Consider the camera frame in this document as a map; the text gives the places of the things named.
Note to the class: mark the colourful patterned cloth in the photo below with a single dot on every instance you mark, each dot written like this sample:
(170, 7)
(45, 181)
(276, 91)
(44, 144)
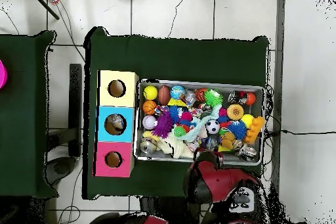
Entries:
(195, 112)

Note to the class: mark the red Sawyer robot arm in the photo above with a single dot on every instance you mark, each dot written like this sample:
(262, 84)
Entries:
(220, 182)

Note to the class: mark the wooden box with three holes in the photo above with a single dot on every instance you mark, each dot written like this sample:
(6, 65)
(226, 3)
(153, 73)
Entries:
(126, 129)

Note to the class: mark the shallow metal mesh bin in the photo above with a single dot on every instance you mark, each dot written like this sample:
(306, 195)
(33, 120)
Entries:
(225, 89)

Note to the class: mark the blue spiky toy with eyes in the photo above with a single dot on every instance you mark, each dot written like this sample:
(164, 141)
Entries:
(175, 113)

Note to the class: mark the purple spiky monster toy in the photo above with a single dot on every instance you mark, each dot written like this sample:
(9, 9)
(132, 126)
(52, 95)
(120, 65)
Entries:
(163, 124)

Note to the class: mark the orange basketball toy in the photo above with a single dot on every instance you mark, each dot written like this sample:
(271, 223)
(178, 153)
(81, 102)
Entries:
(149, 107)

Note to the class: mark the globe print ball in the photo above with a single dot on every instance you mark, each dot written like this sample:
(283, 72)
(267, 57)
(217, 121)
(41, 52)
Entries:
(177, 92)

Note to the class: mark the white baseball toy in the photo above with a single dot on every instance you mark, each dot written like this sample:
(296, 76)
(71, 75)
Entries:
(149, 122)

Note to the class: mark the yellow ball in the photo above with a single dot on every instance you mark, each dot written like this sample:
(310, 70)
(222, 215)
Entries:
(150, 92)

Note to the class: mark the cream knit cloth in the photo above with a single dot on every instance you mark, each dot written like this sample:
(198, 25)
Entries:
(181, 150)

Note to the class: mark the green spiky toy with eye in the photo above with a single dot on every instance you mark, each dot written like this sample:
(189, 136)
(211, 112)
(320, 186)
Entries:
(213, 98)

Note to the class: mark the black and white soccer ball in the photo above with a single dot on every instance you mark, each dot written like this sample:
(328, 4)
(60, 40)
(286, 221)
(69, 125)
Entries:
(212, 126)

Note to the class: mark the dark green table cloth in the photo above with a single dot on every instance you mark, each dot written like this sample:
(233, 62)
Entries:
(23, 63)
(183, 58)

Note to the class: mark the black monitor on stand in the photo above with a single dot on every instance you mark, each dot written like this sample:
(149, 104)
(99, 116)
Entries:
(75, 103)

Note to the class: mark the black rod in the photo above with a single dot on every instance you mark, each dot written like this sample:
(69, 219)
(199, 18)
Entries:
(44, 4)

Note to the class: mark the pink plastic bowl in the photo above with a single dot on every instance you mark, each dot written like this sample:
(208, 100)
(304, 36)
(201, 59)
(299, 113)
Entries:
(2, 74)

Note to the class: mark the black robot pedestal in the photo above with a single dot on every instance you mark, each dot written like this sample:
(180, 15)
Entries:
(157, 208)

